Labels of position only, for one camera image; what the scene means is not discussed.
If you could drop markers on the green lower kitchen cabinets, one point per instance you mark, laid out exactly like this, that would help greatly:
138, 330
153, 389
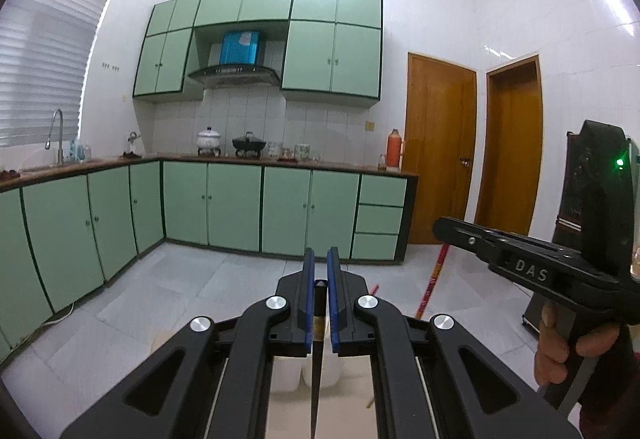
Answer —
230, 204

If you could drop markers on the green upper wall cabinets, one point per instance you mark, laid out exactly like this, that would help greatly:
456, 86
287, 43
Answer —
310, 54

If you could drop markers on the small glass bottle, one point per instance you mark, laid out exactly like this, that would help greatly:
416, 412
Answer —
382, 162

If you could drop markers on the translucent plastic container with spout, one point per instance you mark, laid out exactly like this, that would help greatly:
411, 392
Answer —
332, 371

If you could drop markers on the tall translucent plastic container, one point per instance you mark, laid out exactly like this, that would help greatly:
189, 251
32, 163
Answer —
287, 374

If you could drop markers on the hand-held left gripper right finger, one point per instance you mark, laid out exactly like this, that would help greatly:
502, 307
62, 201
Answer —
334, 319

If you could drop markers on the white pot with lid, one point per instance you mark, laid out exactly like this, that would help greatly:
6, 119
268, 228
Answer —
209, 139

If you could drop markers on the red thermos flask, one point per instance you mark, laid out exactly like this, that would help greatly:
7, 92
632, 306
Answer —
394, 151

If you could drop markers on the small glass jar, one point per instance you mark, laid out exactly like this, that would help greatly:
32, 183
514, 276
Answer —
287, 154

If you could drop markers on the wall hook row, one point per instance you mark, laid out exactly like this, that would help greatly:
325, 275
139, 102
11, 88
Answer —
110, 66

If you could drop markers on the steel kitchen faucet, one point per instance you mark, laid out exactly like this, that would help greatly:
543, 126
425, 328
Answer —
59, 134

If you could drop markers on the black chopstick with gold band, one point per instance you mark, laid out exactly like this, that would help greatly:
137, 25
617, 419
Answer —
316, 369

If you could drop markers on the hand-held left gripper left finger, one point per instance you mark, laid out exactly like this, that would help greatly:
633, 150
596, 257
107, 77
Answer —
309, 319

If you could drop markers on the white window blind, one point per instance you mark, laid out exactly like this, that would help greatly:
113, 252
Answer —
45, 69

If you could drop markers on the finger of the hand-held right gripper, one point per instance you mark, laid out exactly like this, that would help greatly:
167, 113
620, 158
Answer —
465, 236

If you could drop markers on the wooden door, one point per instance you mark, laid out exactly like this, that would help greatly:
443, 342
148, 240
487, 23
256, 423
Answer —
510, 144
435, 144

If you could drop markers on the clear glass jar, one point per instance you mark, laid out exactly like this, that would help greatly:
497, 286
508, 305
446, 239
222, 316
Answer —
81, 151

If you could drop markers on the blue wrapped box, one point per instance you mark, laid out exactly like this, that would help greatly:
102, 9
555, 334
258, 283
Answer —
240, 49

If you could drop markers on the person's right hand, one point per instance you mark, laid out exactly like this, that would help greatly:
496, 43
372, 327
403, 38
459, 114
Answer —
547, 354

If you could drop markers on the black pot with lid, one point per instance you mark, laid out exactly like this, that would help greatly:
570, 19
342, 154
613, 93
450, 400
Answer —
248, 145

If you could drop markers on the black range hood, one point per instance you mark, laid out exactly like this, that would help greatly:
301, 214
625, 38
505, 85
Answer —
235, 75

